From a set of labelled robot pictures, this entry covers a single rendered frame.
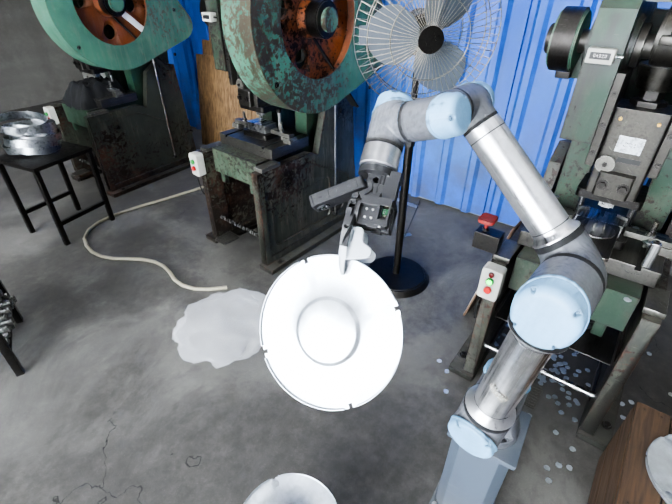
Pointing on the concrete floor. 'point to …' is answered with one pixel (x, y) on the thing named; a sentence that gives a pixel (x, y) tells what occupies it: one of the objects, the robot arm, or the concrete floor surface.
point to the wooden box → (630, 460)
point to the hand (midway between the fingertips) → (341, 267)
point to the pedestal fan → (395, 268)
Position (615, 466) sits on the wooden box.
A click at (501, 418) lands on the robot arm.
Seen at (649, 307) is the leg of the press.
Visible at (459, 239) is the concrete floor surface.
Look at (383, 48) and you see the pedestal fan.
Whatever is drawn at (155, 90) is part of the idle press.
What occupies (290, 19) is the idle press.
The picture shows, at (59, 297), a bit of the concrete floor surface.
